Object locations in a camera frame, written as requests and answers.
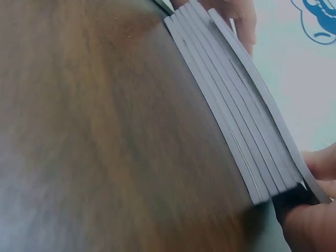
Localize person's left hand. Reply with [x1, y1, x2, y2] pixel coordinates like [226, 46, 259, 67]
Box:
[172, 0, 257, 58]

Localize person's right hand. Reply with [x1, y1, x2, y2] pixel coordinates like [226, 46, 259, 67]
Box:
[272, 149, 336, 252]

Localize stack of grey booklets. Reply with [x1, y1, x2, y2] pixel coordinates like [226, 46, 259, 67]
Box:
[164, 0, 307, 206]

